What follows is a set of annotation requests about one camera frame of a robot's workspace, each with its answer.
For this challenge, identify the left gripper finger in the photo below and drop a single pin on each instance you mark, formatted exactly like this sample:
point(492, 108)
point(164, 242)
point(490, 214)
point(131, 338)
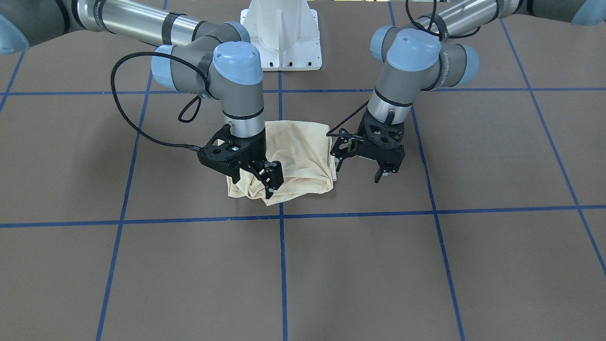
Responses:
point(387, 165)
point(338, 162)

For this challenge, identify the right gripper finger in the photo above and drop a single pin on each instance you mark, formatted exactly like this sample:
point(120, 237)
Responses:
point(236, 174)
point(270, 176)

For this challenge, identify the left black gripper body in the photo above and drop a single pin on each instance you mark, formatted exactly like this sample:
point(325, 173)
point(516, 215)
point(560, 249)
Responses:
point(344, 147)

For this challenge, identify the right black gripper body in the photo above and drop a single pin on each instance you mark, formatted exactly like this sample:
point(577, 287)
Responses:
point(254, 150)

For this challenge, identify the beige long-sleeve printed shirt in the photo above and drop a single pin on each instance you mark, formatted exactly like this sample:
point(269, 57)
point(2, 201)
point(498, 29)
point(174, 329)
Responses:
point(303, 148)

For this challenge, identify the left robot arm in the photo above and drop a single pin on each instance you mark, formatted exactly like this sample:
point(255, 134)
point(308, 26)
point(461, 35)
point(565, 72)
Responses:
point(417, 57)

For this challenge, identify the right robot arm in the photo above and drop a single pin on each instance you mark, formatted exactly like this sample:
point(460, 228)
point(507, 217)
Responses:
point(209, 60)

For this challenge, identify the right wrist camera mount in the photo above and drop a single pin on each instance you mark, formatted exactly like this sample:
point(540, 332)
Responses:
point(221, 152)

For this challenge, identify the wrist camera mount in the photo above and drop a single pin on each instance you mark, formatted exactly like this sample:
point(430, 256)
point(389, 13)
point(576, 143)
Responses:
point(344, 145)
point(221, 152)

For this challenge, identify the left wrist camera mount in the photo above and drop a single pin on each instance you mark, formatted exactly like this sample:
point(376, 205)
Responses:
point(344, 145)

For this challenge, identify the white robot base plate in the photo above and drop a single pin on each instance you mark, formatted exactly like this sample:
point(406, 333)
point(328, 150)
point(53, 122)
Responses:
point(286, 33)

